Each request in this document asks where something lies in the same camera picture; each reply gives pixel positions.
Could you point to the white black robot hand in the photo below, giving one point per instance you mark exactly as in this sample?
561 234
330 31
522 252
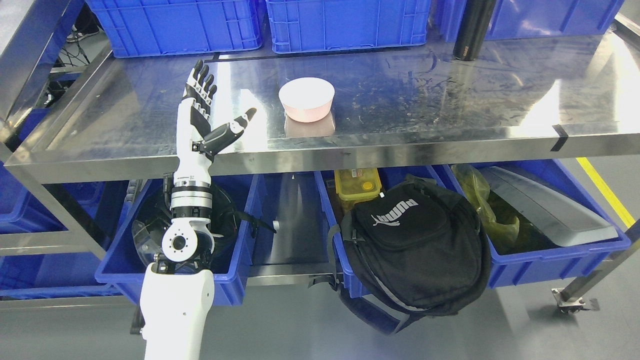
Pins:
197 142

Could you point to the pink bowl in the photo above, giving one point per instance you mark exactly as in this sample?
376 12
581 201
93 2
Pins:
307 99

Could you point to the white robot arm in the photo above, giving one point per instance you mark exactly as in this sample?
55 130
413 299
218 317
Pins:
175 306

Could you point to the blue crate top middle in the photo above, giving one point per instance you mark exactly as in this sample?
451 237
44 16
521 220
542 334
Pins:
306 26

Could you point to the blue crate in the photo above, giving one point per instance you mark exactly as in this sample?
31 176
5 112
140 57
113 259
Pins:
306 26
151 28
529 19

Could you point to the black helmet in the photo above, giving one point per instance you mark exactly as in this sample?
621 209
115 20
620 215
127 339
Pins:
150 225

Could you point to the blue crate top left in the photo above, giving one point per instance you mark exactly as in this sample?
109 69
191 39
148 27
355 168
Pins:
151 28

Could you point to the blue bin lower left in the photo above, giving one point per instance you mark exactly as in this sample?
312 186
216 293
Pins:
123 267

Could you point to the yellow food container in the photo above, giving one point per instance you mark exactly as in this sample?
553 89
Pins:
357 184

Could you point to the black Puma backpack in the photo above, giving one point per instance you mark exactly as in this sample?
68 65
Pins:
419 248

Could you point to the black thermos bottle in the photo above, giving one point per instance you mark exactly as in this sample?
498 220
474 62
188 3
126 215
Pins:
471 34

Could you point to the yellow plastic bag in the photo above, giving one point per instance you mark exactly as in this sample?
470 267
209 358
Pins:
501 223

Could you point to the blue crate top right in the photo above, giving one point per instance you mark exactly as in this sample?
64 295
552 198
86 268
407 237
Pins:
529 19

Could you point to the blue bin lower right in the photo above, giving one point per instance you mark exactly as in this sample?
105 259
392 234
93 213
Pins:
536 258

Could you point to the grey flat panel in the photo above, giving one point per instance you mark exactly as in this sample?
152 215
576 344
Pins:
562 220

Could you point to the steel table frame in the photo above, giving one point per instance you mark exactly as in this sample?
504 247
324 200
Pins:
522 99

